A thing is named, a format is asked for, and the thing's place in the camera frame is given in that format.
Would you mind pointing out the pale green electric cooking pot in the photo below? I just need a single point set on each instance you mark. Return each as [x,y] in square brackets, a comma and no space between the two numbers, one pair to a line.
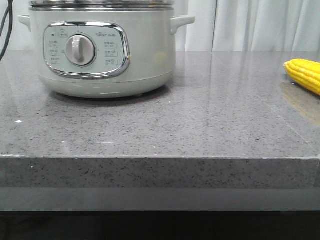
[100,54]

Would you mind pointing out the white curtain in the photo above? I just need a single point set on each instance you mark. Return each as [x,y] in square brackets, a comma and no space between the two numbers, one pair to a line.
[249,26]

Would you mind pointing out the yellow corn cob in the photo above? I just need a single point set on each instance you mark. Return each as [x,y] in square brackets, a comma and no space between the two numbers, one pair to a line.
[304,72]

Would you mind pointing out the glass pot lid with knob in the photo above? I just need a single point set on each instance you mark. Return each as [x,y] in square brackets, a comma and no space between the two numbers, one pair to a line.
[117,5]

